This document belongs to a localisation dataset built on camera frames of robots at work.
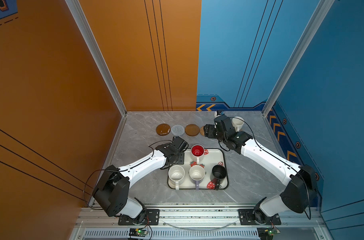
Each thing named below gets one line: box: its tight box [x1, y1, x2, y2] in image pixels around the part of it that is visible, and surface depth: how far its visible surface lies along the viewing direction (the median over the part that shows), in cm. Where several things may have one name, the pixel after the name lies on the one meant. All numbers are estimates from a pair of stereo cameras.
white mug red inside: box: [190, 144, 205, 165], surface depth 91 cm
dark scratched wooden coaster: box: [156, 123, 171, 136], surface depth 111 cm
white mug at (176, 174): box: [168, 165, 185, 191], surface depth 82 cm
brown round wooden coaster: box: [184, 124, 200, 137], surface depth 111 cm
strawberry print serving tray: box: [179, 148, 229, 190], surface depth 89 cm
